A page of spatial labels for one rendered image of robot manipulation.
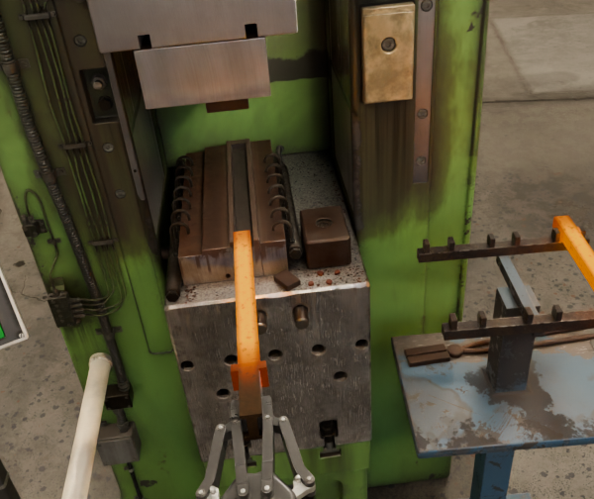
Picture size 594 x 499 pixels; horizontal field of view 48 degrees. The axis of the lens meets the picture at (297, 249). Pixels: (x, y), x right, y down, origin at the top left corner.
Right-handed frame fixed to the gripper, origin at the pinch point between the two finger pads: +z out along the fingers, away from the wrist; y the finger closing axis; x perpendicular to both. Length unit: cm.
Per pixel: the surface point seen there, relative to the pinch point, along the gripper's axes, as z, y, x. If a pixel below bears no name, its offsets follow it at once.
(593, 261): 30, 59, -10
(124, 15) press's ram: 45, -13, 35
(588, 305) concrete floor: 121, 119, -108
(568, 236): 38, 58, -10
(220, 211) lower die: 57, -5, -8
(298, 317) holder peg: 34.5, 8.1, -18.5
